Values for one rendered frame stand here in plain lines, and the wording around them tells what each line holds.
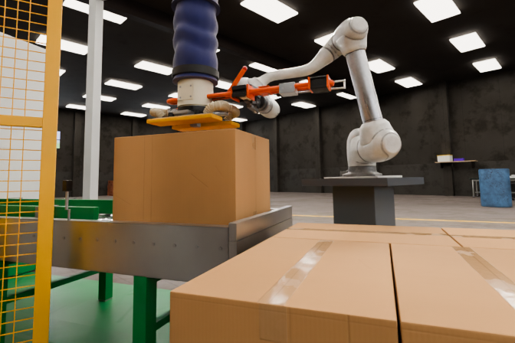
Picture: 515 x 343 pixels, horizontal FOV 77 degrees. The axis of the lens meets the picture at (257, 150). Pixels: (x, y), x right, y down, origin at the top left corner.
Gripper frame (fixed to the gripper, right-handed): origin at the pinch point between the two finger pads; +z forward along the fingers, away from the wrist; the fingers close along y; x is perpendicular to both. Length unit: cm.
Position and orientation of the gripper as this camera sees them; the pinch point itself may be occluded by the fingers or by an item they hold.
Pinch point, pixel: (245, 93)
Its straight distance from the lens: 149.1
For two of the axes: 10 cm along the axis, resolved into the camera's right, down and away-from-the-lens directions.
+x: -9.3, 0.5, 3.6
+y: 0.1, 10.0, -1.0
